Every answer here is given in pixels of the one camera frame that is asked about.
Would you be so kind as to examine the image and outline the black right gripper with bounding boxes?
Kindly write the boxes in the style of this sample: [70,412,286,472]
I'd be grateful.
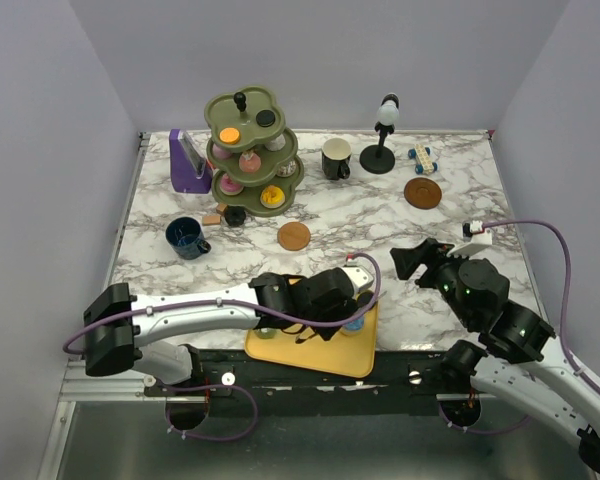
[389,235,476,327]

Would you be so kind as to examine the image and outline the black patterned sandwich cookie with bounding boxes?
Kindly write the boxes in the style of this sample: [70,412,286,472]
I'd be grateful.
[356,291,373,308]

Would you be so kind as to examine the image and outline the yellow serving tray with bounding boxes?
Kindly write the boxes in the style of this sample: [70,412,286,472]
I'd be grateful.
[244,304,378,379]

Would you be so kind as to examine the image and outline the yellow frosted donut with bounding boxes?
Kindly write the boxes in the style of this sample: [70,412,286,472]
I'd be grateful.
[260,185,286,209]

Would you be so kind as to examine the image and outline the white sprinkled donut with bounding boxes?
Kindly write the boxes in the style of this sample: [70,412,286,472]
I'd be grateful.
[276,157,297,178]

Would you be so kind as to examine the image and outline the pink frosted donut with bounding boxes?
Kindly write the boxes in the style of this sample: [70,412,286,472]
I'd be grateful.
[219,174,244,196]

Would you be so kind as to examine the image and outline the pink snowball cake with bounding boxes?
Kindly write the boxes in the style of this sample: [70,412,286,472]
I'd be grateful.
[239,150,261,173]

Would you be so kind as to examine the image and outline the grey snowball cake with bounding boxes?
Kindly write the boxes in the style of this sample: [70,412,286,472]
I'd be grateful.
[265,135,286,151]

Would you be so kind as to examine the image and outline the purple snowball cake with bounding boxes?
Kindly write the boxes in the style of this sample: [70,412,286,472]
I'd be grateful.
[212,144,232,159]

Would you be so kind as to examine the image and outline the round orange biscuit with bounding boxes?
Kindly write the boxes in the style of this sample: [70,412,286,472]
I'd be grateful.
[219,127,241,145]

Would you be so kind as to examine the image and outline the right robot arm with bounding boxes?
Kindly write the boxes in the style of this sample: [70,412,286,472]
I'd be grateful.
[390,239,600,475]

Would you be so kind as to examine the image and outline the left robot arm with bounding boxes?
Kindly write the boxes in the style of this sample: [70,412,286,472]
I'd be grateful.
[83,265,374,395]

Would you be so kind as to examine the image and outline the blue frosted donut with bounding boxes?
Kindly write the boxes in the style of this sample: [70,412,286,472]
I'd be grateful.
[340,316,365,336]

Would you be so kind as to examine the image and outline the light wooden coaster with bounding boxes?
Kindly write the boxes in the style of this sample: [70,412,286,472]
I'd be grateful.
[277,222,311,251]

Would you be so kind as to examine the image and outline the green snowball cake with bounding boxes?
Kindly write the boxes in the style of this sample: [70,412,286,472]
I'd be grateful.
[254,328,277,339]

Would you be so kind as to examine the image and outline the dark wooden coaster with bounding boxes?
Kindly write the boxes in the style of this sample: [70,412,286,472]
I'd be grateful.
[404,177,442,210]

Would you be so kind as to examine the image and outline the toy car blue wheels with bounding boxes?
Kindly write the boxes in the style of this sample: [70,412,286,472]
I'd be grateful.
[408,144,438,175]

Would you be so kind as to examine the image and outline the black lamp white bulb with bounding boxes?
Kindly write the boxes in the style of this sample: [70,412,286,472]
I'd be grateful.
[359,93,399,175]

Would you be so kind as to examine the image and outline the black cream mug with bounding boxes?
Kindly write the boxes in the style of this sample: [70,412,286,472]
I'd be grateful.
[321,138,352,181]

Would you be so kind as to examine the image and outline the dark blue mug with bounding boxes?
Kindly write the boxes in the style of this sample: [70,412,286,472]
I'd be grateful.
[165,217,211,260]

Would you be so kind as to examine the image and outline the green tiered cake stand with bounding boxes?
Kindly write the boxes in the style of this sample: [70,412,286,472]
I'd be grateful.
[204,85,304,217]

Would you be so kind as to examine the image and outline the purple box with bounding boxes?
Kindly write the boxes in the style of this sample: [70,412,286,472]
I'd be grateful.
[169,129,213,194]

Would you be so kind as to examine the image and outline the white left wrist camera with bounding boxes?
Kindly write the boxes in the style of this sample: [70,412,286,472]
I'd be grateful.
[341,255,375,294]

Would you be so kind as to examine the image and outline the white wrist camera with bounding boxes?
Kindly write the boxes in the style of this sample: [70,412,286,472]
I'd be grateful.
[341,255,375,294]
[447,220,493,258]

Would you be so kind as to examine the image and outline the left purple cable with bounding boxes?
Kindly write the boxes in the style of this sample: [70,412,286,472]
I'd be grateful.
[62,252,382,442]

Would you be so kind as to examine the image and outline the purple cable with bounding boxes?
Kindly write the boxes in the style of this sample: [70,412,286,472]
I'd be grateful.
[62,252,382,442]
[437,219,600,434]

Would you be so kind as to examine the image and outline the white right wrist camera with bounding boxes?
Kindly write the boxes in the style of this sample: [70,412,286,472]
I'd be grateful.
[447,220,493,258]

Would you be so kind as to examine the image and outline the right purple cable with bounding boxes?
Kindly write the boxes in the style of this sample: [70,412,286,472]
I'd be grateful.
[437,219,600,434]

